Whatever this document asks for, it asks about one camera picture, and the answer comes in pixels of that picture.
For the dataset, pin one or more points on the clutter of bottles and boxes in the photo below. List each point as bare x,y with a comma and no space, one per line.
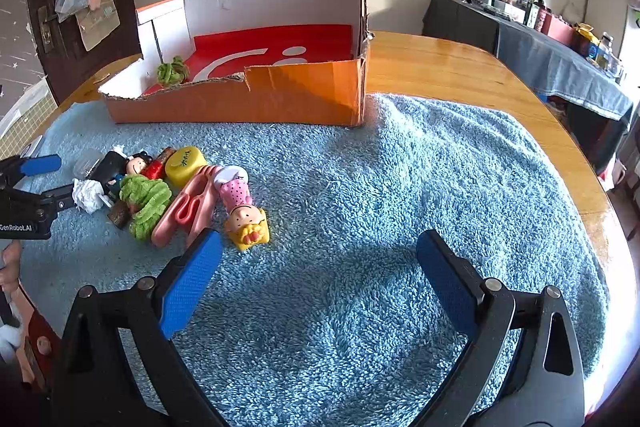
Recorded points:
530,2

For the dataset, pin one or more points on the beige paper pouch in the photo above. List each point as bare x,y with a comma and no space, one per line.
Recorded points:
97,27

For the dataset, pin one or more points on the blue fluffy towel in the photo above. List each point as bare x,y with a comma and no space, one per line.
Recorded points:
325,187

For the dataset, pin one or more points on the yellow-haired doll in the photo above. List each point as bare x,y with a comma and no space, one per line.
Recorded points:
235,197

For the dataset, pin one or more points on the wooden table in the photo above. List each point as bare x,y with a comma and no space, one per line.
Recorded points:
440,67

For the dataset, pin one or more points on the person's left hand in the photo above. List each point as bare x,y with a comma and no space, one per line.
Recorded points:
7,267

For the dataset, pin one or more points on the side table with dark cloth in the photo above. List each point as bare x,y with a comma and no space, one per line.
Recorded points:
540,57

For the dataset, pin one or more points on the pink plastic clothes clip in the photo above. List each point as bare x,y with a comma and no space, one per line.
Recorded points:
181,207

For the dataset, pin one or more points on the orange and red cardboard box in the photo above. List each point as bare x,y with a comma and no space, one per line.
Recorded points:
300,92

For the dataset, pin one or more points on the small brown block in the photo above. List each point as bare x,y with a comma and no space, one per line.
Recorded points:
118,215

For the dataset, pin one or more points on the brown and red stick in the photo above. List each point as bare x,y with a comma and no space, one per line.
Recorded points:
162,157

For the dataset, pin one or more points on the black tube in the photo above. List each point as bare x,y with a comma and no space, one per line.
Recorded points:
106,169

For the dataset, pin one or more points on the yellow bottle cap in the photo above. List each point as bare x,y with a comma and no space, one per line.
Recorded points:
184,164

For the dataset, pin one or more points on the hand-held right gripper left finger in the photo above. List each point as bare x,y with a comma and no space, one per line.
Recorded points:
192,282

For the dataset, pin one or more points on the small clear plastic box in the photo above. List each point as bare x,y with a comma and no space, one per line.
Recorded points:
86,162

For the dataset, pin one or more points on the dark brown door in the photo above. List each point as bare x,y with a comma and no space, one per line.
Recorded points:
65,67

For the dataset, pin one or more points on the red patterned clothing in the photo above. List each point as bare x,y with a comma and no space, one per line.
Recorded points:
42,342

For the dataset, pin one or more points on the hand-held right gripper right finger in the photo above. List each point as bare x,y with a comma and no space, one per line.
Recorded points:
445,282

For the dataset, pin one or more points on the green fluffy scrunchie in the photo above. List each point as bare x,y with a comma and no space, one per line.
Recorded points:
171,72
145,202

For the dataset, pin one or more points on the black-haired figurine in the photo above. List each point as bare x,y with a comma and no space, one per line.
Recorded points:
135,165

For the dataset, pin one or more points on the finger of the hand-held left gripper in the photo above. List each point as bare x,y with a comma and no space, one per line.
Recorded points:
60,202
42,165

